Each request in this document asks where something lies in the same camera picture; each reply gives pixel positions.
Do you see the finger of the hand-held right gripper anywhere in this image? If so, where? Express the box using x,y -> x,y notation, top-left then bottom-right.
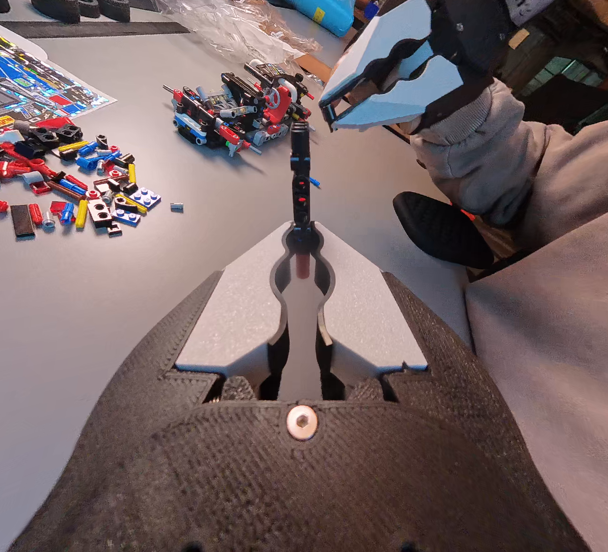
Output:
329,54 -> 465,132
319,0 -> 434,110

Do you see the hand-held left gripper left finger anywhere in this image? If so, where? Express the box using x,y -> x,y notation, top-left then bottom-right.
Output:
176,221 -> 291,396

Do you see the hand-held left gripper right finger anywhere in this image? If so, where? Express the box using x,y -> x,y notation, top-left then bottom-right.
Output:
311,223 -> 428,396

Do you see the black lego panel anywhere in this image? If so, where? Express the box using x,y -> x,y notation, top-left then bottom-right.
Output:
290,121 -> 314,242

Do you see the person's right forearm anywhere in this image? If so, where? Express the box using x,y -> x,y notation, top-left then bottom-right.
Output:
409,79 -> 608,250

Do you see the partly built lego car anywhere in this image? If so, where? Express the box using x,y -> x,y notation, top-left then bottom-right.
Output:
163,59 -> 315,158

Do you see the pile of mixed lego pieces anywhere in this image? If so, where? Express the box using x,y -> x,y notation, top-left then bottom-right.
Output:
0,117 -> 162,240

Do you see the black lego tyre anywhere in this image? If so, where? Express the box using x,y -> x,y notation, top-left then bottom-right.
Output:
91,0 -> 132,22

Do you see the person's right hand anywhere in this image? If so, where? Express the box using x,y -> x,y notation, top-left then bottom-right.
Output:
349,79 -> 381,105

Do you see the clear plastic bag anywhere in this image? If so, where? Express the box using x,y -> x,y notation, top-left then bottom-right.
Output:
146,0 -> 325,69

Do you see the colourful sticker sheet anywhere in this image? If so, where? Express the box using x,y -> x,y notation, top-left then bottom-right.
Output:
0,25 -> 117,128

